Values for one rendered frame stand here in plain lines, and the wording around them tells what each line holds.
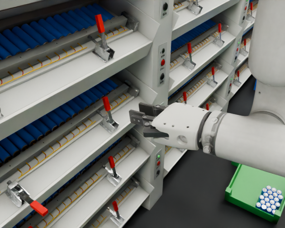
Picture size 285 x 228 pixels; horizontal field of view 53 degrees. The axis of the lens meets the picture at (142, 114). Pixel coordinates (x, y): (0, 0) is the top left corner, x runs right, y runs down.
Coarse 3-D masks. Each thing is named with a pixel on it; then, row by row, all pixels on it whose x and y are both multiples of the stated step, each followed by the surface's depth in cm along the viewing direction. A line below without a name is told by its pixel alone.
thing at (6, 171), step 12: (108, 96) 76; (120, 96) 81; (96, 108) 72; (72, 120) 67; (84, 120) 70; (60, 132) 64; (36, 144) 60; (48, 144) 62; (60, 144) 63; (24, 156) 58; (36, 156) 60; (48, 156) 61; (0, 168) 54; (12, 168) 55; (0, 180) 54
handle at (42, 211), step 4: (20, 192) 52; (20, 196) 52; (24, 196) 52; (28, 196) 52; (24, 200) 52; (28, 200) 52; (32, 200) 52; (32, 204) 51; (36, 204) 51; (40, 204) 51; (36, 208) 50; (40, 208) 50; (44, 208) 50; (40, 212) 50; (44, 212) 50
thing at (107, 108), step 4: (104, 96) 68; (104, 100) 68; (108, 100) 69; (104, 104) 68; (108, 104) 69; (108, 108) 69; (108, 112) 69; (108, 116) 70; (108, 120) 71; (112, 120) 71
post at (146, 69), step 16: (128, 0) 70; (144, 0) 68; (160, 32) 73; (144, 64) 77; (144, 80) 80; (160, 96) 85; (160, 144) 98; (144, 176) 101; (160, 176) 108; (160, 192) 114
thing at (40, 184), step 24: (120, 72) 83; (144, 96) 82; (96, 120) 73; (120, 120) 75; (72, 144) 66; (96, 144) 68; (24, 168) 58; (48, 168) 60; (72, 168) 62; (48, 192) 59; (0, 216) 51; (24, 216) 56
